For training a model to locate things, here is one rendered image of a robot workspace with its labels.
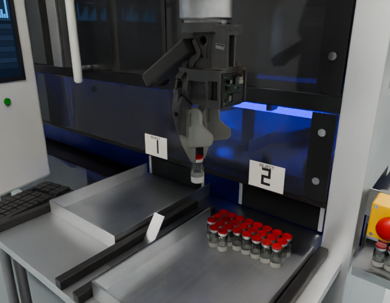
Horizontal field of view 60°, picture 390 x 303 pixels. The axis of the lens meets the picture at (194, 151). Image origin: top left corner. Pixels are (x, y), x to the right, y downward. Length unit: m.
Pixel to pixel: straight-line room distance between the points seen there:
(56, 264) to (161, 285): 0.23
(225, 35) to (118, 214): 0.57
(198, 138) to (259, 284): 0.31
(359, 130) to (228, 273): 0.36
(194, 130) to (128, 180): 0.60
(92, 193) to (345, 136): 0.68
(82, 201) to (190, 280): 0.44
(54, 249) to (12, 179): 0.55
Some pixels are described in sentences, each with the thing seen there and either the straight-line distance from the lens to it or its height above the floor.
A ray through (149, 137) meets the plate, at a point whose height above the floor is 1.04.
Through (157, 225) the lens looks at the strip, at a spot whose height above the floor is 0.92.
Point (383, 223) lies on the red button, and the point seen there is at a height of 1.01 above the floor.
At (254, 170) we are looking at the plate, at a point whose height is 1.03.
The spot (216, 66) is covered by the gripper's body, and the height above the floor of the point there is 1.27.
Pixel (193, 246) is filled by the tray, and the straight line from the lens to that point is 0.77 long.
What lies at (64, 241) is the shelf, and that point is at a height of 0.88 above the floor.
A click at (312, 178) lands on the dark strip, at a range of 0.72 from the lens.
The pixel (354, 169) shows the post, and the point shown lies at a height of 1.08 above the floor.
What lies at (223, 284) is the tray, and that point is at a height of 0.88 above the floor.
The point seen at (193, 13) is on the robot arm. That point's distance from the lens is 0.49.
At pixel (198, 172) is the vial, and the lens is 0.57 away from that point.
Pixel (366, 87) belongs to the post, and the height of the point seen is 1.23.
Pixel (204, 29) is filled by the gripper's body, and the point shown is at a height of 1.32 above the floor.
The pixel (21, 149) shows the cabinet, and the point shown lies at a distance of 1.31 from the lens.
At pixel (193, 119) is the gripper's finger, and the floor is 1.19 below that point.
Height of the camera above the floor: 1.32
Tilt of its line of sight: 19 degrees down
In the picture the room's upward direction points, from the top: straight up
